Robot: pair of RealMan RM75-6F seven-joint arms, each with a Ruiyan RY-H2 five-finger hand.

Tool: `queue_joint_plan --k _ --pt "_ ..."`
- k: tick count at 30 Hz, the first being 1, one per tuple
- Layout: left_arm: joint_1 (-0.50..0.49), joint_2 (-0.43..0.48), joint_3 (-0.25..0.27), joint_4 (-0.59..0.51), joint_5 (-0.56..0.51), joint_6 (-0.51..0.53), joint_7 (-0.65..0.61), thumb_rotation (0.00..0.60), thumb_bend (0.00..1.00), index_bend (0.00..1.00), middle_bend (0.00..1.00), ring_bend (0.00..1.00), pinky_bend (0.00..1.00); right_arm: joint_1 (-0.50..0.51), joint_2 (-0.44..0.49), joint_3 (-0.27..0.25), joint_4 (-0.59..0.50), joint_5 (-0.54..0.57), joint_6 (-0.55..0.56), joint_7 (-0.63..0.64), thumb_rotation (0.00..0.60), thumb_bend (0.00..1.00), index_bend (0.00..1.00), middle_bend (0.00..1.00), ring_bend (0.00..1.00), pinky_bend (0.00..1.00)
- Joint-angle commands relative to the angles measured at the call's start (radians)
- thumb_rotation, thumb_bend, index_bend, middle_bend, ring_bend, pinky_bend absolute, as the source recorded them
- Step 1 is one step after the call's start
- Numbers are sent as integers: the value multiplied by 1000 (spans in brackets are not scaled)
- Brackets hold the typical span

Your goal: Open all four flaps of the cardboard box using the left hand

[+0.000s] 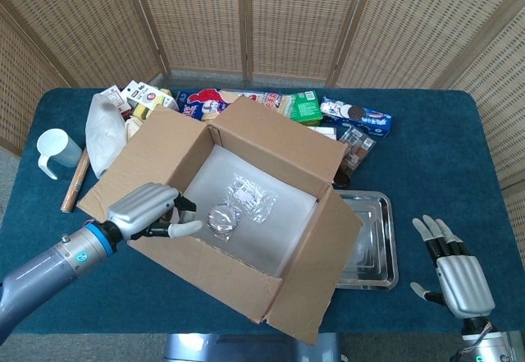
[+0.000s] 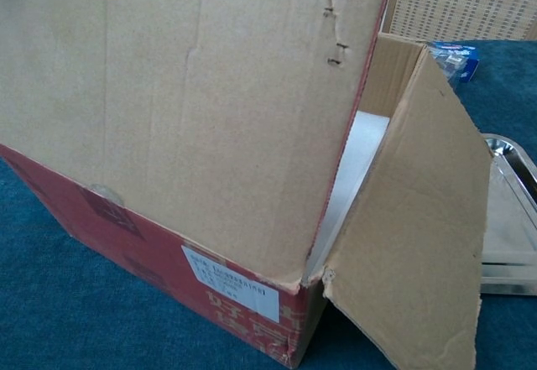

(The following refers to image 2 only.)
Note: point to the blue tablecloth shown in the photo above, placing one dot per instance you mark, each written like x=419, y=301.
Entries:
x=63, y=303

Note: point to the blue cookie package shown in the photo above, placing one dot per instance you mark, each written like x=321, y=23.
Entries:
x=470, y=66

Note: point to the woven bamboo folding screen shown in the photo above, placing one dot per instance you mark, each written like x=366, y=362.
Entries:
x=461, y=1

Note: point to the clear plastic snack package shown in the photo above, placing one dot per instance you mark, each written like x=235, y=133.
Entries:
x=451, y=61

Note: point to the brown cardboard box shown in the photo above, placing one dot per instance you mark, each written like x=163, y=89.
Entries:
x=189, y=114

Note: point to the stainless steel tray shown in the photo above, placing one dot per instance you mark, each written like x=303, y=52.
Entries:
x=509, y=210

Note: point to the white foam sheet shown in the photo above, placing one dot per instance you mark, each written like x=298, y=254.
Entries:
x=361, y=164

